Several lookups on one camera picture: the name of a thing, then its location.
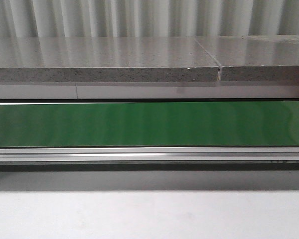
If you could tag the grey stone slab left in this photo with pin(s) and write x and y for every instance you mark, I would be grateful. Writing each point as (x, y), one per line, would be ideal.
(102, 59)

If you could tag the grey stone slab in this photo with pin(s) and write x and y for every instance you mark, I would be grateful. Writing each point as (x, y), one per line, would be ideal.
(254, 58)
(102, 59)

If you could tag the green conveyor belt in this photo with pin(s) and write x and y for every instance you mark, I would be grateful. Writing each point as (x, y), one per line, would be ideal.
(150, 124)

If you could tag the grey stone slab right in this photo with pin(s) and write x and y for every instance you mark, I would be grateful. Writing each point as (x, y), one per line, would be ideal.
(254, 58)

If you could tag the aluminium conveyor frame rail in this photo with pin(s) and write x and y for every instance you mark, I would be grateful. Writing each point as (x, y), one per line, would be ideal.
(179, 158)

